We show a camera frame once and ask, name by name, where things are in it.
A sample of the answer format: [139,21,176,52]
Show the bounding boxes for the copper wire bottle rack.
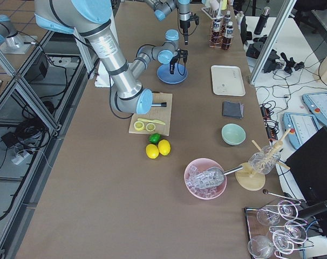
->
[209,17,234,50]

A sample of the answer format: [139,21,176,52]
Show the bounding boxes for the grey folded cloth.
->
[222,101,244,119]

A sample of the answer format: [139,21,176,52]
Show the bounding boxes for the bamboo cutting board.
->
[128,93,173,136]

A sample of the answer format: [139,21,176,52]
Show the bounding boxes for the lemon half slice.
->
[145,122,156,132]
[133,121,145,131]

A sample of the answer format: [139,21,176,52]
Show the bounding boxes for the pink ice bowl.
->
[184,158,227,200]

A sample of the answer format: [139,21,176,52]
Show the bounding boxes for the wooden cup stand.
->
[235,128,294,191]

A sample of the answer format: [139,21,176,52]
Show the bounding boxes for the wine glass rack tray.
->
[244,198,314,258]

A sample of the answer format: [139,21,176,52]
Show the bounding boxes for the glass mug on stand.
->
[248,146,281,175]

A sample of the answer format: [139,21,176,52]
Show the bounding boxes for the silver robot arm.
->
[144,0,199,45]
[35,1,179,114]

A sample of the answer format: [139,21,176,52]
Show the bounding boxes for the yellow plastic knife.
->
[137,118,166,125]

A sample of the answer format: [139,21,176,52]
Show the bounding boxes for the yellow lemon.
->
[146,144,159,159]
[158,140,171,156]

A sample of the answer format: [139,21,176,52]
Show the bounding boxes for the steel ice scoop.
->
[195,165,243,189]

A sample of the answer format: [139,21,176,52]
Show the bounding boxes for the black monitor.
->
[286,127,327,203]

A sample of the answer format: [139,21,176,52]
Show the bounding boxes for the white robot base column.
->
[94,62,113,87]

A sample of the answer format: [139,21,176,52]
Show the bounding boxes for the black thermos bottle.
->
[254,6,270,35]

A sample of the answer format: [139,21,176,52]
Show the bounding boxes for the steel muddler black tip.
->
[152,102,167,107]

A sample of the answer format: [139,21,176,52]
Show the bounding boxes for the cream rabbit tray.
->
[210,65,246,97]

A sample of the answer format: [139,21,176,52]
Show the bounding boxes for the green lime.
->
[148,133,161,145]

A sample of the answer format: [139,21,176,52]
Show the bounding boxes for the aluminium frame post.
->
[249,0,296,86]

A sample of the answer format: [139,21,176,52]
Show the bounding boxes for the tea bottle white cap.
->
[221,21,234,50]

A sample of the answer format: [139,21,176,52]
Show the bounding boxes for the blue plate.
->
[156,63,188,84]

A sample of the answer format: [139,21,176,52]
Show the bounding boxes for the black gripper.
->
[169,49,187,74]
[179,13,199,45]

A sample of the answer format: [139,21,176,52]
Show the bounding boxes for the green bowl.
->
[221,124,246,146]

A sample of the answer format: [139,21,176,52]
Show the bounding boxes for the blue teach pendant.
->
[302,92,327,126]
[282,112,321,149]

